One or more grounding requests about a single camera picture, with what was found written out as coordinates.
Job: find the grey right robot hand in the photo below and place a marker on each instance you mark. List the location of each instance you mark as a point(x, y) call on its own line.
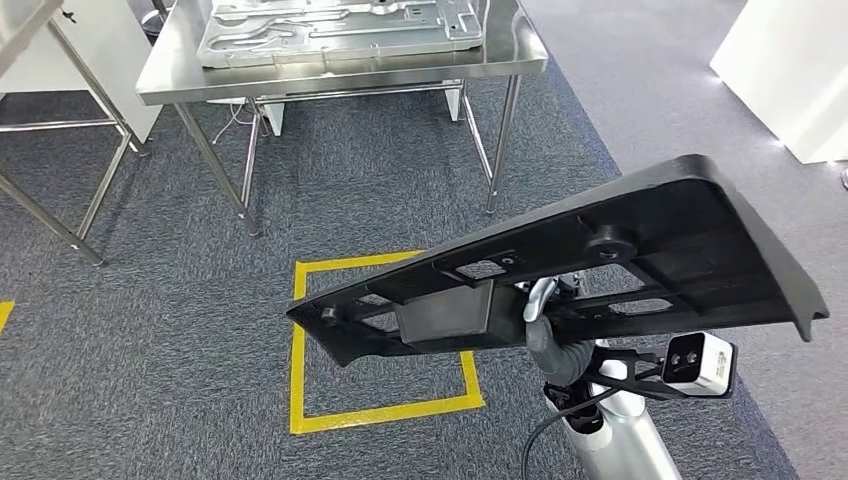
point(540, 351)

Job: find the long black plastic car part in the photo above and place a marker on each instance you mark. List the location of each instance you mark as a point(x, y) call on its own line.
point(696, 225)

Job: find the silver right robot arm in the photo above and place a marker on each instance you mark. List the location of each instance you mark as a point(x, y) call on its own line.
point(623, 437)

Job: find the stainless steel workbench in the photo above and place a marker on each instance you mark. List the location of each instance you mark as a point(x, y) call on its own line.
point(331, 73)

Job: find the white stand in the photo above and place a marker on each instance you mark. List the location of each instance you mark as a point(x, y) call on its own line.
point(273, 119)

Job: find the white box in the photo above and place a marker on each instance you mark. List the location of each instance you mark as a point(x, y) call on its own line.
point(788, 73)

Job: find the silver stamped metal plate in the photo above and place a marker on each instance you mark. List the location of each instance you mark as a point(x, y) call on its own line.
point(331, 33)

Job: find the black round stool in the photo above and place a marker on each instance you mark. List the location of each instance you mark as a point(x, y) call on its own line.
point(156, 13)

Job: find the white cabinet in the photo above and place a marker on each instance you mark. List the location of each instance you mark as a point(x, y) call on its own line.
point(112, 53)

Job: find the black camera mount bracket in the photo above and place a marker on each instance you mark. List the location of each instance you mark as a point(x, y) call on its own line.
point(636, 391)

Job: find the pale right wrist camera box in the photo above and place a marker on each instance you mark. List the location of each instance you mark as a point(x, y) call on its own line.
point(712, 364)

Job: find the steel frame table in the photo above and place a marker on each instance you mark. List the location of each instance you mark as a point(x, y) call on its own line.
point(60, 124)

